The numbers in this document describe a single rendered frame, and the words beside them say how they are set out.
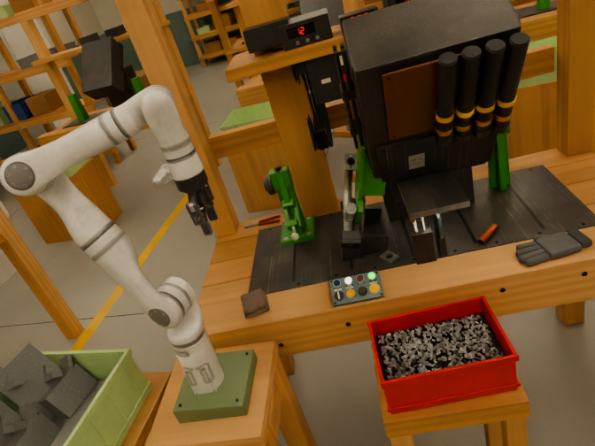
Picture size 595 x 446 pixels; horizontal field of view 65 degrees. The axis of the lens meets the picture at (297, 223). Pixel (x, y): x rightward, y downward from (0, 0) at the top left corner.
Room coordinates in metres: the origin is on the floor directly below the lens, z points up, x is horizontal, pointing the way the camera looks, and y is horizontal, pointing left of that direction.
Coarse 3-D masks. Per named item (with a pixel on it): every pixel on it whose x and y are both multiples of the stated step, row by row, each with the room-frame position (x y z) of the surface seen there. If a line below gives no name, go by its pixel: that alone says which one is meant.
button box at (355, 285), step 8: (376, 272) 1.09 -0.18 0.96; (344, 280) 1.10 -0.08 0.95; (352, 280) 1.10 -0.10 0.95; (368, 280) 1.08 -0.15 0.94; (376, 280) 1.07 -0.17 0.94; (336, 288) 1.09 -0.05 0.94; (344, 288) 1.09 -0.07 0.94; (352, 288) 1.08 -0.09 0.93; (368, 288) 1.06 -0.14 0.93; (344, 296) 1.07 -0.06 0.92; (360, 296) 1.05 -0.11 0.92; (368, 296) 1.04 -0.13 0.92; (376, 296) 1.04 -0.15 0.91; (336, 304) 1.06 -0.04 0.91; (344, 304) 1.06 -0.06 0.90
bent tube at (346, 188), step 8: (344, 160) 1.35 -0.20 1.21; (352, 160) 1.37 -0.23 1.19; (344, 168) 1.33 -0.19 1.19; (352, 168) 1.33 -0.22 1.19; (344, 176) 1.41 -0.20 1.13; (344, 184) 1.41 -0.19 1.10; (344, 192) 1.40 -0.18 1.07; (344, 200) 1.39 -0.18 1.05; (344, 208) 1.37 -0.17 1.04; (344, 224) 1.33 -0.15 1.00
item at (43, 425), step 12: (0, 408) 1.00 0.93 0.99; (0, 420) 0.97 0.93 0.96; (36, 420) 0.98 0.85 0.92; (48, 420) 0.99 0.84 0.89; (0, 432) 0.95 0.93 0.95; (12, 432) 0.96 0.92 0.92; (24, 432) 0.94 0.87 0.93; (36, 432) 0.95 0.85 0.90; (48, 432) 0.97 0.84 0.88; (0, 444) 0.93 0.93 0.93; (12, 444) 0.92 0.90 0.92; (24, 444) 0.92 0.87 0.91; (36, 444) 0.93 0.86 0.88; (48, 444) 0.94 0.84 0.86
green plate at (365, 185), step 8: (360, 152) 1.26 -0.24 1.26; (360, 160) 1.25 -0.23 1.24; (368, 160) 1.26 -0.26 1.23; (360, 168) 1.25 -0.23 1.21; (368, 168) 1.26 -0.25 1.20; (360, 176) 1.25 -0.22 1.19; (368, 176) 1.26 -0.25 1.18; (360, 184) 1.25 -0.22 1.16; (368, 184) 1.26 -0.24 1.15; (376, 184) 1.26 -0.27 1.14; (384, 184) 1.25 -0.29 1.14; (360, 192) 1.26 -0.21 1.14; (368, 192) 1.26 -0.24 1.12; (376, 192) 1.26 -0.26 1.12; (384, 192) 1.26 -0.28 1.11; (360, 200) 1.26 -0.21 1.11
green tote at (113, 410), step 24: (72, 360) 1.17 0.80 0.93; (96, 360) 1.14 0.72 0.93; (120, 360) 1.06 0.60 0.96; (120, 384) 1.02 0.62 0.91; (144, 384) 1.08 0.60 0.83; (96, 408) 0.92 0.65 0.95; (120, 408) 0.98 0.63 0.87; (72, 432) 0.85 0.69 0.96; (96, 432) 0.89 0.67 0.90; (120, 432) 0.94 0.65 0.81
